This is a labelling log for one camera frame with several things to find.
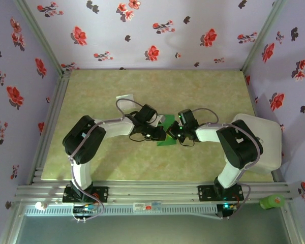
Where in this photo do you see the aluminium frame post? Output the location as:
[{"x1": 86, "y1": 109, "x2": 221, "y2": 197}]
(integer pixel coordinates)
[
  {"x1": 240, "y1": 0, "x2": 288, "y2": 73},
  {"x1": 14, "y1": 0, "x2": 68, "y2": 76}
]

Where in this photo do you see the white plastic storage box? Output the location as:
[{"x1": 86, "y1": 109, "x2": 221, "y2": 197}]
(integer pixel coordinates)
[{"x1": 232, "y1": 113, "x2": 282, "y2": 176}]

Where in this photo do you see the green plastic cup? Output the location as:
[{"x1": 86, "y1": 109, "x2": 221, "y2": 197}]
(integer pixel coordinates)
[{"x1": 259, "y1": 194, "x2": 285, "y2": 210}]

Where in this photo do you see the white barcode label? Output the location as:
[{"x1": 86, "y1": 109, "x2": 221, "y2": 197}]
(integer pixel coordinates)
[{"x1": 133, "y1": 202, "x2": 153, "y2": 211}]

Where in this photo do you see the white slotted cable duct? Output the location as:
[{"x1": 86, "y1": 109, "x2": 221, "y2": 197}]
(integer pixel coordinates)
[{"x1": 24, "y1": 204, "x2": 218, "y2": 217}]

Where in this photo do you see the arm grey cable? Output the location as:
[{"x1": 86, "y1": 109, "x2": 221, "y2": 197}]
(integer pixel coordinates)
[
  {"x1": 193, "y1": 108, "x2": 264, "y2": 220},
  {"x1": 68, "y1": 98, "x2": 143, "y2": 222}
]

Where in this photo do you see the left arm grey cable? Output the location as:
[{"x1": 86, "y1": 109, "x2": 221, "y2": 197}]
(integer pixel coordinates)
[{"x1": 68, "y1": 98, "x2": 143, "y2": 222}]

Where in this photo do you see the green paper sheet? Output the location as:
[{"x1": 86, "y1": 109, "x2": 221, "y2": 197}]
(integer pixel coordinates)
[{"x1": 156, "y1": 114, "x2": 178, "y2": 147}]

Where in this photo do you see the clear plastic zip bag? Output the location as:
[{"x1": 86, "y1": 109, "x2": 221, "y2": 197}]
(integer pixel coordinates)
[{"x1": 116, "y1": 94, "x2": 136, "y2": 110}]

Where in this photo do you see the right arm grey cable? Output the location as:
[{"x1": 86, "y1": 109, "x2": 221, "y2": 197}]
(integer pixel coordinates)
[{"x1": 193, "y1": 108, "x2": 264, "y2": 220}]

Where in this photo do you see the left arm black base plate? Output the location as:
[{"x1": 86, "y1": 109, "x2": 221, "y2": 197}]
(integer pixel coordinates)
[{"x1": 63, "y1": 186, "x2": 109, "y2": 204}]

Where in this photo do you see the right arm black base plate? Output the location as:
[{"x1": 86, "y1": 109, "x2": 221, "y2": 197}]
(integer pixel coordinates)
[{"x1": 197, "y1": 185, "x2": 244, "y2": 203}]

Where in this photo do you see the wide aluminium frame beam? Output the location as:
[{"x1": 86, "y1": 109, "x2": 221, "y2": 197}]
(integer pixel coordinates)
[{"x1": 15, "y1": 180, "x2": 303, "y2": 203}]

